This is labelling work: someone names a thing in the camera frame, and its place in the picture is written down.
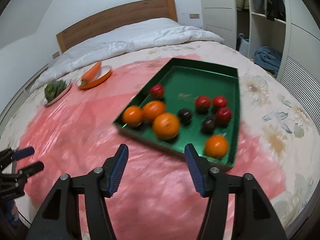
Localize white wardrobe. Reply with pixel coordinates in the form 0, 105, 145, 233
197, 0, 320, 95

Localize white bag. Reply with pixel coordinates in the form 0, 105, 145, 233
237, 33, 250, 53

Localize red apple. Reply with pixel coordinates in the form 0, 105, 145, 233
212, 96, 228, 109
216, 107, 232, 125
150, 84, 164, 98
195, 96, 211, 112

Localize white plate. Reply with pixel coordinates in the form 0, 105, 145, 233
44, 80, 72, 106

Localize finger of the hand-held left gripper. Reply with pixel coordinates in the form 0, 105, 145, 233
0, 147, 35, 167
15, 162, 45, 180

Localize wooden headboard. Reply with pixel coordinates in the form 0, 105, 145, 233
56, 0, 178, 53

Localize white duvet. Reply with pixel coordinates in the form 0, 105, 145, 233
31, 17, 224, 90

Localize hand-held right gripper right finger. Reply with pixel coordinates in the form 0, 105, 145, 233
184, 144, 288, 240

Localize pink plastic sheet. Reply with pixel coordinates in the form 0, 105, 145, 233
17, 54, 287, 235

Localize green leafy vegetable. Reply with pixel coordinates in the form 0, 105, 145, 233
44, 80, 67, 100

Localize orange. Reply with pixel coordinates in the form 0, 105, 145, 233
152, 113, 181, 140
205, 135, 229, 159
122, 106, 143, 127
142, 100, 166, 122

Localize person's left forearm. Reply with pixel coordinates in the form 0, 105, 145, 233
0, 200, 19, 228

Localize dark plum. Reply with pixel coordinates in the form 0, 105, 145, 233
178, 108, 192, 124
202, 117, 217, 133

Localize green tray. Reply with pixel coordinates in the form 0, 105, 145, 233
112, 58, 241, 172

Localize carrot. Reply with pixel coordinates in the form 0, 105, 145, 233
81, 62, 102, 86

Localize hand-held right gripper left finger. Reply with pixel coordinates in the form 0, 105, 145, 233
26, 144, 129, 240

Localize orange plate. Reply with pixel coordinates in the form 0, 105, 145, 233
76, 65, 113, 90

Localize blue cloth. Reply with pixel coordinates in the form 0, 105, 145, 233
254, 46, 282, 74

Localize dark hanging clothes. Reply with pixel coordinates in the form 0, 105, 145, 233
265, 0, 287, 22

